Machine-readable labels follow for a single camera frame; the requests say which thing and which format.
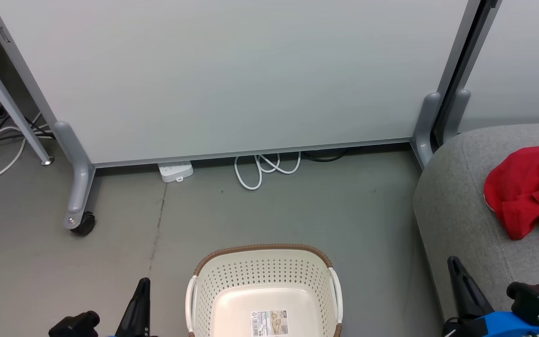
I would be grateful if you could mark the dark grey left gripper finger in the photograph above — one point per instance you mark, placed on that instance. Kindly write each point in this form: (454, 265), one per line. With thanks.
(138, 313)

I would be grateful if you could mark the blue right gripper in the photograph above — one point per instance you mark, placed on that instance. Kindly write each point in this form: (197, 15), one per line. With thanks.
(498, 325)

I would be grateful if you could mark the red garment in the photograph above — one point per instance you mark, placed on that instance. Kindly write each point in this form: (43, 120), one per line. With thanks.
(522, 187)

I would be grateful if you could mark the cream laundry basket brown rim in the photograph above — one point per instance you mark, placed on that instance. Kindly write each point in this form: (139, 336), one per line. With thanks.
(260, 271)

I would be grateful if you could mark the printed basket label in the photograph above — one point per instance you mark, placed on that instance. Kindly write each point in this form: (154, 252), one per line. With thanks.
(269, 323)

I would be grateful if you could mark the grey fabric sofa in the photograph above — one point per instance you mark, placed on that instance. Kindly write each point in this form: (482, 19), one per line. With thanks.
(461, 196)

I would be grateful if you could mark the grey partition foot with caster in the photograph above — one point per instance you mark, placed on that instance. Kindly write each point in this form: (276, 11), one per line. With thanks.
(80, 187)

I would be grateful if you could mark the white power strip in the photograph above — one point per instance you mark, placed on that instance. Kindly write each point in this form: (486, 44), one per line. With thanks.
(176, 171)

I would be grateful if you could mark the grey metal table leg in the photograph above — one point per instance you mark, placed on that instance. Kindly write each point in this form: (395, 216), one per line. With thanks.
(3, 89)

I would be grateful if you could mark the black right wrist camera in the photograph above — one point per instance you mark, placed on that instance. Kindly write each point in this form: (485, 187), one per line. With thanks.
(534, 299)

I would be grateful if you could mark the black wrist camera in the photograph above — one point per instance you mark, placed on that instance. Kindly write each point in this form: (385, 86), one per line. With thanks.
(75, 325)
(534, 299)

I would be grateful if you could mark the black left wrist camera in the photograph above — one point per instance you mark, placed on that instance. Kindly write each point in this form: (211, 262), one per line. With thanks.
(75, 325)

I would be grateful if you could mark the white partition panel grey frame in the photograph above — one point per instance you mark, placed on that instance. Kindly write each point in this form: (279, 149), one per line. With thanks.
(227, 70)
(522, 56)

